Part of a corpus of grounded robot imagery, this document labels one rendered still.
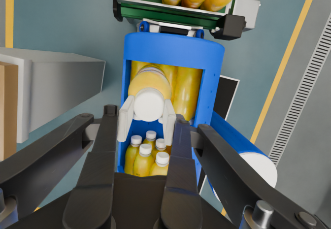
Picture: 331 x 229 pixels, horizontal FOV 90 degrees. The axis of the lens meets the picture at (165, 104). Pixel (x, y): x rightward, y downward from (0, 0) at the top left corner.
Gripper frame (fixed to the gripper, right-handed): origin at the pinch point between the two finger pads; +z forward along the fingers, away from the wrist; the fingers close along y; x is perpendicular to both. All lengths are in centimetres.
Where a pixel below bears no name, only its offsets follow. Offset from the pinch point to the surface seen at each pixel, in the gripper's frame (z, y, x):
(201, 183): 128, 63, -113
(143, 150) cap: 29.6, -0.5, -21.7
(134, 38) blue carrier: 23.8, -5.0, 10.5
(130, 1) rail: 45, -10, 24
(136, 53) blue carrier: 23.2, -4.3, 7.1
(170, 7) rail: 45, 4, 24
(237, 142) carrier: 47, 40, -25
